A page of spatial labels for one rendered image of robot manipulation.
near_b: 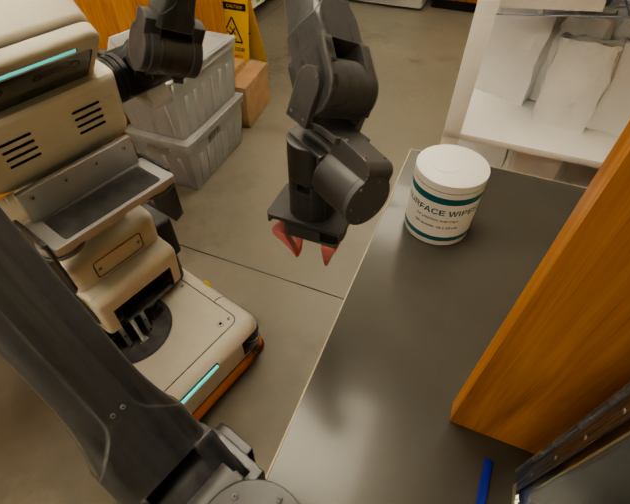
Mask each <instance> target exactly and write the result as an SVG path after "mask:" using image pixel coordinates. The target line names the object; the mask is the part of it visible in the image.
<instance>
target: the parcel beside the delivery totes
mask: <svg viewBox="0 0 630 504"><path fill-rule="evenodd" d="M234 82H235V92H238V93H243V95H242V97H243V101H242V102H241V113H242V127H245V128H250V127H251V126H252V125H253V123H254V122H255V121H256V119H257V118H258V116H259V115H260V114H261V112H262V111H263V109H264V108H265V107H266V105H267V104H268V102H269V101H270V91H269V79H268V68H267V62H260V61H251V60H243V59H236V58H234Z"/></svg>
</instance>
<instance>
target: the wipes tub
mask: <svg viewBox="0 0 630 504"><path fill-rule="evenodd" d="M490 172H491V171H490V166H489V164H488V162H487V161H486V160H485V159H484V158H483V157H482V156H481V155H480V154H478V153H476V152H475V151H473V150H470V149H468V148H465V147H461V146H457V145H448V144H443V145H435V146H431V147H428V148H426V149H424V150H423V151H422V152H421V153H420V154H419V155H418V157H417V161H416V165H415V169H414V173H413V178H412V183H411V188H410V192H409V197H408V202H407V207H406V211H405V218H404V221H405V225H406V227H407V229H408V230H409V232H410V233H411V234H412V235H413V236H415V237H416V238H418V239H419V240H421V241H423V242H426V243H429V244H433V245H450V244H454V243H457V242H459V241H460V240H462V239H463V238H464V237H465V235H466V233H467V231H468V229H469V227H470V224H471V222H472V219H473V217H474V214H475V212H476V209H477V207H478V204H479V202H480V199H481V197H482V194H483V192H484V189H485V186H486V184H487V181H488V179H489V176H490Z"/></svg>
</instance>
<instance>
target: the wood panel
mask: <svg viewBox="0 0 630 504"><path fill-rule="evenodd" d="M629 382H630V121H629V122H628V124H627V125H626V127H625V128H624V130H623V132H622V133H621V135H620V136H619V138H618V140H617V141H616V143H615V144H614V146H613V148H612V149H611V151H610V152H609V154H608V156H607V157H606V159H605V160H604V162H603V164H602V165H601V167H600V168H599V170H598V172H597V173H596V175H595V176H594V178H593V180H592V181H591V183H590V184H589V186H588V188H587V189H586V191H585V192H584V194H583V196H582V197H581V199H580V200H579V202H578V204H577V205H576V207H575V208H574V210H573V212H572V213H571V215H570V216H569V218H568V220H567V221H566V223H565V224H564V226H563V228H562V229H561V231H560V232H559V234H558V236H557V237H556V239H555V240H554V242H553V244H552V245H551V247H550V248H549V250H548V252H547V253H546V255H545V256H544V258H543V260H542V261H541V263H540V264H539V266H538V268H537V269H536V271H535V272H534V274H533V276H532V277H531V279H530V280H529V282H528V284H527V285H526V287H525V288H524V290H523V292H522V293H521V295H520V296H519V298H518V299H517V301H516V303H515V304H514V306H513V307H512V309H511V311H510V312H509V314H508V315H507V317H506V319H505V320H504V322H503V323H502V325H501V327H500V328H499V330H498V331H497V333H496V335H495V336H494V338H493V339H492V341H491V343H490V344H489V346H488V347H487V349H486V351H485V352H484V354H483V355H482V357H481V359H480V360H479V362H478V363H477V365H476V367H475V368H474V370H473V371H472V373H471V375H470V376H469V378H468V379H467V381H466V383H465V384H464V386H463V387H462V389H461V391H460V392H459V394H458V395H457V397H456V399H455V400H454V402H453V405H452V411H451V416H450V422H453V423H455V424H458V425H460V426H463V427H466V428H468V429H471V430H473V431H476V432H479V433H481V434H484V435H487V436H489V437H492V438H494V439H497V440H500V441H502V442H505V443H507V444H510V445H513V446H515V447H518V448H520V449H523V450H526V451H528V452H531V453H534V454H536V453H538V452H539V451H540V450H542V449H543V448H544V447H546V446H547V445H548V444H549V443H551V442H552V441H553V440H555V439H556V438H557V437H559V436H560V435H561V434H562V433H564V432H565V431H566V430H568V429H569V428H570V427H572V426H573V425H574V424H576V423H577V422H578V421H579V420H581V419H582V418H583V417H585V416H586V415H587V414H589V413H590V412H591V411H593V410H594V409H595V408H596V407H598V406H599V405H600V404H602V403H603V402H604V401H606V400H607V399H608V398H609V397H611V396H612V395H613V394H615V393H616V392H617V391H619V390H620V389H621V388H623V387H624V386H625V385H627V384H628V383H629Z"/></svg>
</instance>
